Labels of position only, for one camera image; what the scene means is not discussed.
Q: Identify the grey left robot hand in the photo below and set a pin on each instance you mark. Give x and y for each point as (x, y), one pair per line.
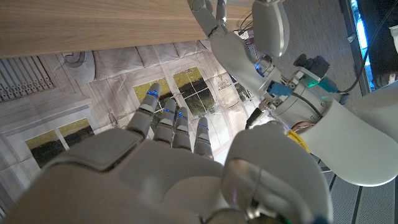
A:
(236, 59)

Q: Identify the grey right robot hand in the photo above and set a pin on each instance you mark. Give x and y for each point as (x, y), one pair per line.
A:
(161, 183)

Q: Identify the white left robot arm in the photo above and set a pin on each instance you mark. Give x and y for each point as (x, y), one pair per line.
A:
(354, 137)

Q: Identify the printed window backdrop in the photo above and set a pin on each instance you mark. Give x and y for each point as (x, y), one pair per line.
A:
(109, 93)

